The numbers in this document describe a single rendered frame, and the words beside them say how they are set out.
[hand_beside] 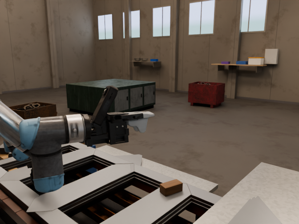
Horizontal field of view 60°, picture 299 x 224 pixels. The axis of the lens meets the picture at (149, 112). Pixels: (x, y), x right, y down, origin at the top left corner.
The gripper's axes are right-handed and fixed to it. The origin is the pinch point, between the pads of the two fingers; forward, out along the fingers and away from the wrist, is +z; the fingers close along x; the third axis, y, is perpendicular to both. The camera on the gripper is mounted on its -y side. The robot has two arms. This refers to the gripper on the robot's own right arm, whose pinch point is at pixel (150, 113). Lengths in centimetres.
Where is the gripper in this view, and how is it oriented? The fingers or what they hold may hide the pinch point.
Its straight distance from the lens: 78.0
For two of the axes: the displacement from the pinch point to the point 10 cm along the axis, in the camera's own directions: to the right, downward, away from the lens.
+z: 9.1, -0.9, 4.1
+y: 0.6, 9.9, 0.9
